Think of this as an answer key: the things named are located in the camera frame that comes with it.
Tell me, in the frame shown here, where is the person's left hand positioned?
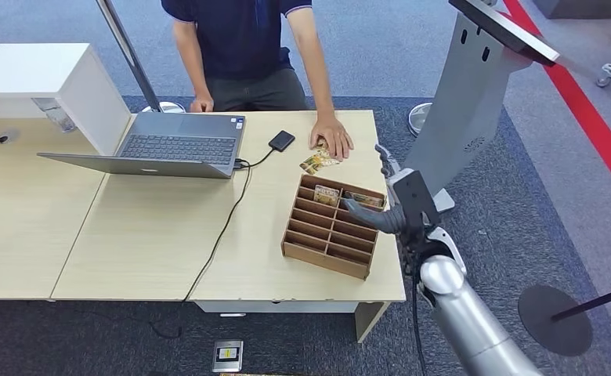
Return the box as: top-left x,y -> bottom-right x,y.
308,114 -> 356,162

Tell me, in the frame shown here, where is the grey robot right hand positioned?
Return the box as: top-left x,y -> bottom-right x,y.
342,143 -> 409,236

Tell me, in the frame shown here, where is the person's right hand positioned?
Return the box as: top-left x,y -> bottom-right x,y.
189,95 -> 215,114

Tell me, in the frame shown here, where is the black card reader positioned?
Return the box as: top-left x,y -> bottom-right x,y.
268,129 -> 297,153

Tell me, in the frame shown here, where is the brown wooden card organizer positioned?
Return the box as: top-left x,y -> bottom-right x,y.
280,173 -> 389,282

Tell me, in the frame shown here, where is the person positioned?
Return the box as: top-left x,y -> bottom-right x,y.
161,0 -> 356,162

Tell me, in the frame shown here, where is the round silver stanchion base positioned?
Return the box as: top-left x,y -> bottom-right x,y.
408,101 -> 434,138
139,100 -> 186,114

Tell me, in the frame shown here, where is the grey open laptop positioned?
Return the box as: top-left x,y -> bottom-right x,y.
36,111 -> 247,180

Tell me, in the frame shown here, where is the silver stanchion pole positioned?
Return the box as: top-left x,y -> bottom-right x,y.
96,0 -> 165,113

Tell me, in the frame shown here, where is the wooden desk leg panel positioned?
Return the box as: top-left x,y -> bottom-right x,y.
354,301 -> 391,344

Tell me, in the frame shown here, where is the grey kiosk stand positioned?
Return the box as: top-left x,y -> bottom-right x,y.
386,11 -> 535,215

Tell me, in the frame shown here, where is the clear tape strip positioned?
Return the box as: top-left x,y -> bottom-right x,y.
31,96 -> 78,134

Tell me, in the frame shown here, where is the white cabinet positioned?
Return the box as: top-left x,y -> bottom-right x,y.
0,42 -> 132,156

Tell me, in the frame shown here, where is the round black stanchion base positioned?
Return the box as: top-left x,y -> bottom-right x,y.
517,284 -> 594,357

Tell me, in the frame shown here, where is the silver floor socket box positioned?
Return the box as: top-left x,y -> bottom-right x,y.
211,339 -> 244,374

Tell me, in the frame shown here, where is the dark kiosk screen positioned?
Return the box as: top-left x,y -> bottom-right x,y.
449,0 -> 562,67

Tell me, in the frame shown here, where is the black stanchion pole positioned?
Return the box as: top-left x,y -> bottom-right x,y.
550,281 -> 611,324

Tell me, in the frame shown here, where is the right wrist camera on black mount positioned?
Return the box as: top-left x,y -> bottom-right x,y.
387,167 -> 443,245

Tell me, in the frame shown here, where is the black card reader cable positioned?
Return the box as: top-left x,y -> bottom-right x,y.
234,147 -> 277,171

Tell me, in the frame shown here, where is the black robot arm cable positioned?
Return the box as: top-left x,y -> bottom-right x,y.
410,267 -> 428,376

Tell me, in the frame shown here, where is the long black laptop cable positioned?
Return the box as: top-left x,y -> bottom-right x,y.
148,161 -> 255,342

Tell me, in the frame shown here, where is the white under-desk rail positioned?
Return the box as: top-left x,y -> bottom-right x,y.
195,300 -> 360,314

